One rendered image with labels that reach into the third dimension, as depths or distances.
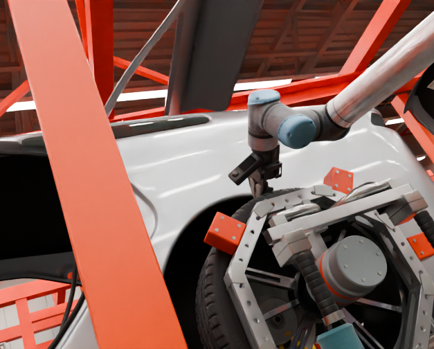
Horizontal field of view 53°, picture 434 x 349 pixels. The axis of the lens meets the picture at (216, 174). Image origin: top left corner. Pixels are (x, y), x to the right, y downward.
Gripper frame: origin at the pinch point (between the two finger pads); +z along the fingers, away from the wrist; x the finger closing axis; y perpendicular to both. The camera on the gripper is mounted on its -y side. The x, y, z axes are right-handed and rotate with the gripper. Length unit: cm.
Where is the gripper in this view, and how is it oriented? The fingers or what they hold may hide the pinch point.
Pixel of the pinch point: (256, 199)
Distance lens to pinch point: 142.0
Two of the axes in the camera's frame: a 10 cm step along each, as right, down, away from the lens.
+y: 8.7, -3.0, 3.8
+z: 0.4, 8.3, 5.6
